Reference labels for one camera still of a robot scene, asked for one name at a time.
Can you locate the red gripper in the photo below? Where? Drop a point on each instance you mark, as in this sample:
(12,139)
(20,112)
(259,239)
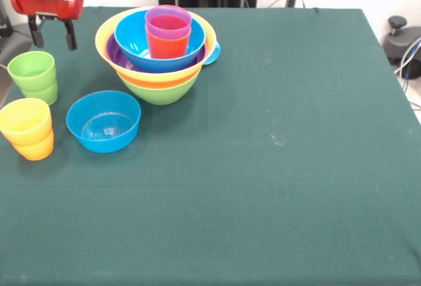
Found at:
(46,5)

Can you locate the green cup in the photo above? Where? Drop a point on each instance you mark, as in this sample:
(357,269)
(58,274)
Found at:
(44,97)
(31,79)

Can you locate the yellow bowl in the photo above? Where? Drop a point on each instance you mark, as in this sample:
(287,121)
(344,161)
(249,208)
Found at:
(105,33)

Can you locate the purple bowl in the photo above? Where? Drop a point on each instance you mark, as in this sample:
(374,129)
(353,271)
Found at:
(113,56)

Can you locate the large blue bowl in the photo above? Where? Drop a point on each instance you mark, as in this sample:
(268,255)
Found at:
(128,39)

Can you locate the purple cup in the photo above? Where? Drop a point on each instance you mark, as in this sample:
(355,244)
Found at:
(167,33)

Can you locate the red-orange cup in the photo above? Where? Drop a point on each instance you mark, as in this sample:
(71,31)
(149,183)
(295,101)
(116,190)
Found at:
(167,49)

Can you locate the dark equipment box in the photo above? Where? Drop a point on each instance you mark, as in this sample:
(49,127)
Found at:
(4,19)

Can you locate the yellow cup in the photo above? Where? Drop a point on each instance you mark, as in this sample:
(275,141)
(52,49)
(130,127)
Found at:
(24,133)

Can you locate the small blue bowl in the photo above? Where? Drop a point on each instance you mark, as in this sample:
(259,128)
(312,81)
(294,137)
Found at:
(103,143)

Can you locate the orange cup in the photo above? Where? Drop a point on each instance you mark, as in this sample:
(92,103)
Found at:
(34,152)

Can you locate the green bowl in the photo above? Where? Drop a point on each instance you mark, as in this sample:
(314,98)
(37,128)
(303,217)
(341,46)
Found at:
(158,93)

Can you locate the blue cup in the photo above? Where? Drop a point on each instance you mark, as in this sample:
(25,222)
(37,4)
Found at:
(213,54)

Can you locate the black plug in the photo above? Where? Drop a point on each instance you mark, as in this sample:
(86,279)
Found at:
(290,0)

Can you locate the dark green table cloth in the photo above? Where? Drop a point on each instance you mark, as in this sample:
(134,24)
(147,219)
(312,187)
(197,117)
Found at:
(210,217)

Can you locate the black stand with knob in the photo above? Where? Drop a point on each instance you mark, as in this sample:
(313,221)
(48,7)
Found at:
(398,23)

